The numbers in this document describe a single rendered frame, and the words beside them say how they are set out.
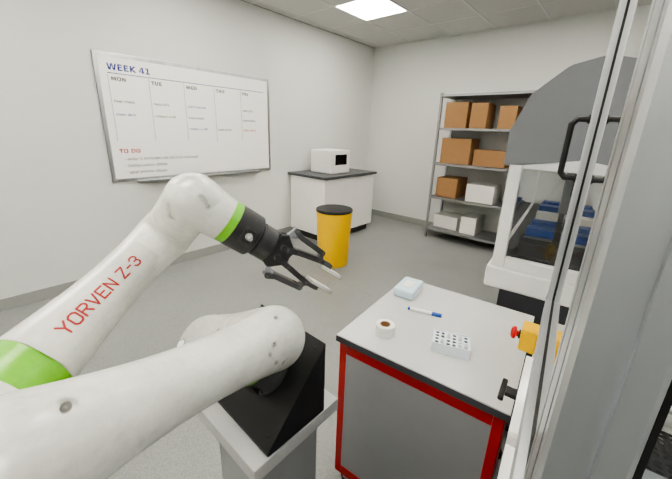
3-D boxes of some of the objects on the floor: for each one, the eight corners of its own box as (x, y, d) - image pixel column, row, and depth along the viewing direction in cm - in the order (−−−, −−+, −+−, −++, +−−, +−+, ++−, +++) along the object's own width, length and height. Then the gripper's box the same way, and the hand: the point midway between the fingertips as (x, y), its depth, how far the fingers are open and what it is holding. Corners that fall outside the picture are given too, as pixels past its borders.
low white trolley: (330, 484, 141) (336, 334, 119) (393, 395, 189) (406, 277, 168) (468, 593, 109) (511, 415, 87) (502, 453, 157) (534, 316, 136)
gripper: (235, 275, 66) (321, 318, 77) (281, 208, 67) (359, 260, 78) (230, 263, 73) (310, 304, 84) (272, 202, 73) (346, 251, 85)
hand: (324, 277), depth 79 cm, fingers open, 4 cm apart
